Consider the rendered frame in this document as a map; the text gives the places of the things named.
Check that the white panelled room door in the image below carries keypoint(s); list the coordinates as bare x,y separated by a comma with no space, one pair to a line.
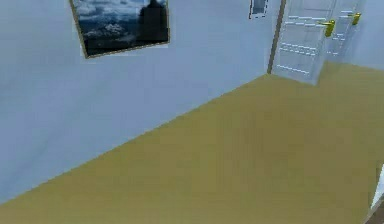
303,43

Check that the dark framed landscape picture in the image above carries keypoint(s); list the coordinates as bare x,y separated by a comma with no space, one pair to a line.
120,25

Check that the white and brown furniture edge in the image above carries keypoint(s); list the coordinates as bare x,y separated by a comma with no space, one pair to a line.
378,200

